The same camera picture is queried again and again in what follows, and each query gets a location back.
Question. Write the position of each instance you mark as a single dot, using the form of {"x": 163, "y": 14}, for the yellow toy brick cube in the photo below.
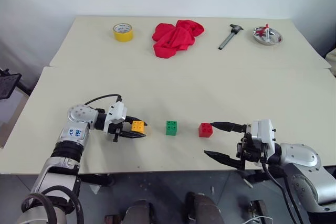
{"x": 137, "y": 127}

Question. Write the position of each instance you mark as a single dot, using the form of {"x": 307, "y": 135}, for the black table frame bar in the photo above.
{"x": 99, "y": 179}

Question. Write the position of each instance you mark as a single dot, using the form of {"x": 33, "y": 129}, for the green toy brick cube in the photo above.
{"x": 171, "y": 128}

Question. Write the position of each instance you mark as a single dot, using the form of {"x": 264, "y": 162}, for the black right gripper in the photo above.
{"x": 250, "y": 150}

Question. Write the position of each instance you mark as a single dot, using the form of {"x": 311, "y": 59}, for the yellow tape roll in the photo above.
{"x": 123, "y": 33}

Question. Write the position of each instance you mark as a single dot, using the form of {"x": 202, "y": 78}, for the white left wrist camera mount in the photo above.
{"x": 118, "y": 111}

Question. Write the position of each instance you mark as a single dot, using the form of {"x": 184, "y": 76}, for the round metal dish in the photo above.
{"x": 274, "y": 37}

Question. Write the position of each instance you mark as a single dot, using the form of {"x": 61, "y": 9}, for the dark rounded shape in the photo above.
{"x": 140, "y": 212}
{"x": 203, "y": 208}

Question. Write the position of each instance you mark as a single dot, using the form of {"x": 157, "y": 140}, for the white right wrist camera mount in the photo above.
{"x": 263, "y": 133}

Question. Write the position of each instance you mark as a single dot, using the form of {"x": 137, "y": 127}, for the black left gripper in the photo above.
{"x": 117, "y": 129}

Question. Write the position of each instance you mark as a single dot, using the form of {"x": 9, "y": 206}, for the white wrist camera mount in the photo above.
{"x": 118, "y": 111}
{"x": 263, "y": 133}

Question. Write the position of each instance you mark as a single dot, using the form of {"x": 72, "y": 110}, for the brown rusty block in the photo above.
{"x": 258, "y": 211}

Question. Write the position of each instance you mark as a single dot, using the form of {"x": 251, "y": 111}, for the red toy brick cube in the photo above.
{"x": 205, "y": 130}

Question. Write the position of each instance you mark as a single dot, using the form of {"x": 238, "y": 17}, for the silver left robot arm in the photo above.
{"x": 76, "y": 115}

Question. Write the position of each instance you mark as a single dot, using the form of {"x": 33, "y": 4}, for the crumpled red cloth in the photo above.
{"x": 173, "y": 39}

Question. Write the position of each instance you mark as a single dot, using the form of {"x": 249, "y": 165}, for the black stand with plate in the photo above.
{"x": 8, "y": 83}

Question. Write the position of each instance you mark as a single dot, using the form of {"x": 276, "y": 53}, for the red and white small parts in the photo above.
{"x": 263, "y": 33}

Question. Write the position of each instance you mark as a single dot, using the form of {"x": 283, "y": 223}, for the grey digital caliper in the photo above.
{"x": 228, "y": 38}

